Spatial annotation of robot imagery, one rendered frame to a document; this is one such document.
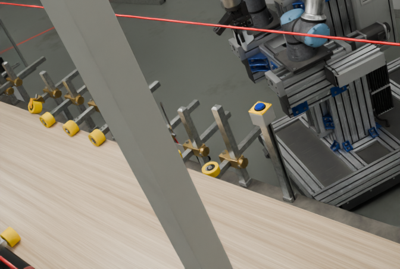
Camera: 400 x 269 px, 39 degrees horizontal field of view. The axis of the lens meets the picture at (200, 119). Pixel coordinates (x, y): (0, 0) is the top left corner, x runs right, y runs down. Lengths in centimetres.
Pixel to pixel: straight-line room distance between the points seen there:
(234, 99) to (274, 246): 259
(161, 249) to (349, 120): 154
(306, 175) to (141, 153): 270
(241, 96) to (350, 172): 155
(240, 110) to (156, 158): 374
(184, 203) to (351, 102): 262
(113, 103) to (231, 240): 160
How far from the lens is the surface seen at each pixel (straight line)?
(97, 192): 275
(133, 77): 67
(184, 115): 264
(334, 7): 302
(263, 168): 385
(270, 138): 231
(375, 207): 342
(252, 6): 317
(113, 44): 64
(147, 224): 245
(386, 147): 344
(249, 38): 245
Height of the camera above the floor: 249
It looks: 33 degrees down
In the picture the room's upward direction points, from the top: 23 degrees counter-clockwise
